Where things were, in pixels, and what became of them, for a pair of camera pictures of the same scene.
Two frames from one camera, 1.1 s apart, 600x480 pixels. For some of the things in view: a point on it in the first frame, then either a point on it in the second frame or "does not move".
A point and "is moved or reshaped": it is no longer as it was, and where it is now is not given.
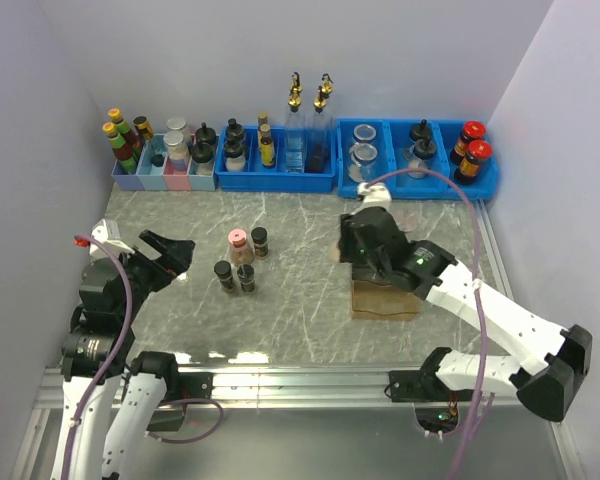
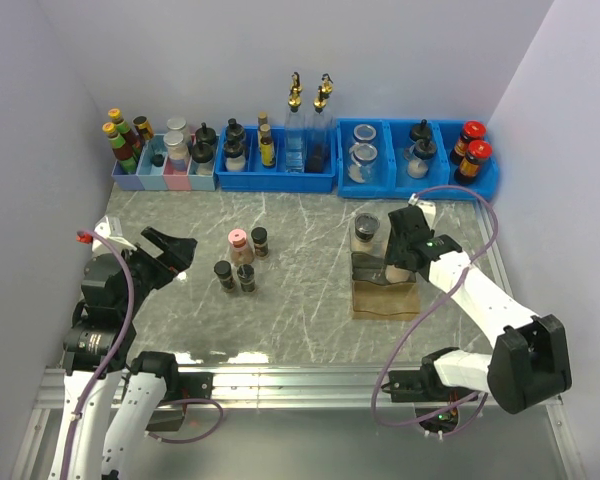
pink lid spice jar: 240,254 does not move
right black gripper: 347,242 to 392,256
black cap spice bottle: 259,235 does not move
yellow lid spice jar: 335,252 is moved or reshaped
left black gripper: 176,255 does not move
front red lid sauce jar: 478,152 does not move
